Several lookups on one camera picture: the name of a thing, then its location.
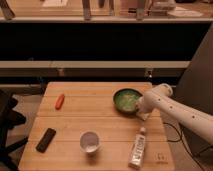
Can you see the orange carrot toy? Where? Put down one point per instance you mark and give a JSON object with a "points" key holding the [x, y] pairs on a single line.
{"points": [[59, 102]]}

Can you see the black office chair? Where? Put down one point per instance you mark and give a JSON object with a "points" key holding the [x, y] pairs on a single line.
{"points": [[8, 120]]}

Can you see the white tube bottle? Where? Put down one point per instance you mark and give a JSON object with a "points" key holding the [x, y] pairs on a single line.
{"points": [[138, 148]]}

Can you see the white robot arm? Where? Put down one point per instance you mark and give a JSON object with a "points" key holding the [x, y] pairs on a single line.
{"points": [[159, 98]]}

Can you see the black phone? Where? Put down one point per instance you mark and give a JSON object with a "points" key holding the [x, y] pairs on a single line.
{"points": [[45, 140]]}

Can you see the green ceramic bowl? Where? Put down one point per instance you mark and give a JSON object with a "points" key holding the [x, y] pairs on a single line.
{"points": [[125, 100]]}

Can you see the white sponge block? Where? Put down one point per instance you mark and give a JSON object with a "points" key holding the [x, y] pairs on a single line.
{"points": [[143, 116]]}

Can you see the white paper cup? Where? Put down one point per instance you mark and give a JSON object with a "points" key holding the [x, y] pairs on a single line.
{"points": [[89, 142]]}

